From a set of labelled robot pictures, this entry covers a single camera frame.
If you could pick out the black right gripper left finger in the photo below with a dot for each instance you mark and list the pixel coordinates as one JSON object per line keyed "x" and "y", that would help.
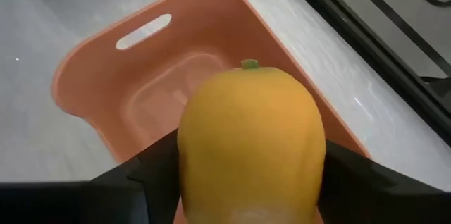
{"x": 105, "y": 203}

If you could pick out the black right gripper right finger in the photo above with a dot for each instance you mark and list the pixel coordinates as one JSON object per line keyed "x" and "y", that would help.
{"x": 387, "y": 199}

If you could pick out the orange mango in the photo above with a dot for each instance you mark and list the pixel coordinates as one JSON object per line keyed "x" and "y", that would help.
{"x": 250, "y": 139}

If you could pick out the salmon plastic basket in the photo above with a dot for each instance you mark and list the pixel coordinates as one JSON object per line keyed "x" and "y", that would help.
{"x": 158, "y": 76}

